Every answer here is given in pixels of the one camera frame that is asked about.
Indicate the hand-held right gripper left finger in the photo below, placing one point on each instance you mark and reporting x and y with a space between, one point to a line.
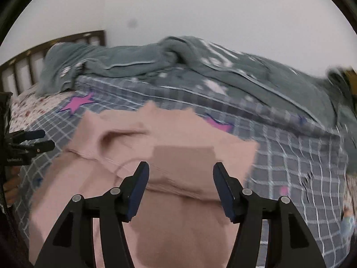
138 191

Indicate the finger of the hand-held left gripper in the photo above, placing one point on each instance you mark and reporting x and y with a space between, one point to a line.
41 146
30 135

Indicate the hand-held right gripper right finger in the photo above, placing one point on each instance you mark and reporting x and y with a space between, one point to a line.
224 194

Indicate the pink knitted sweater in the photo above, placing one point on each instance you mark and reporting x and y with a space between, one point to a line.
178 229

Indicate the person's left hand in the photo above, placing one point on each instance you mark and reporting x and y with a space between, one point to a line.
12 192

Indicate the floral mattress sheet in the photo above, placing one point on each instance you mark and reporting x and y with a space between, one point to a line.
33 109

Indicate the grey checked bed sheet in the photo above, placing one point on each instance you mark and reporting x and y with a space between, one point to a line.
279 159

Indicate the dark wooden headboard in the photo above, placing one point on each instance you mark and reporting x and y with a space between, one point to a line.
25 53

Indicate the grey-green printed blanket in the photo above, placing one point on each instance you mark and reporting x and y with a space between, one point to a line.
279 89

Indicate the khaki garment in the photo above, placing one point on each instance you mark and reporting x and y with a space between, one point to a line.
352 75

